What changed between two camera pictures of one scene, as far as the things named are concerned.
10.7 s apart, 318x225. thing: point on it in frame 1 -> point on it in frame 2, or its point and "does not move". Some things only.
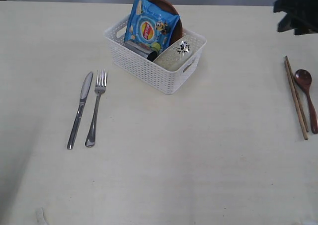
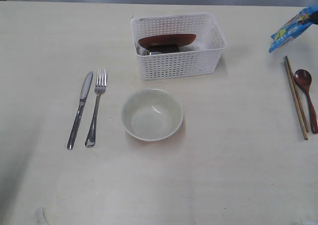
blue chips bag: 149,25 -> 293,28
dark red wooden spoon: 303,79 does not move
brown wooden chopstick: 295,100 does not move
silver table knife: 84,98 does not move
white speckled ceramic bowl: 173,58 -> 151,114
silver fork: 101,85 does not move
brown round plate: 169,7 -> 178,39
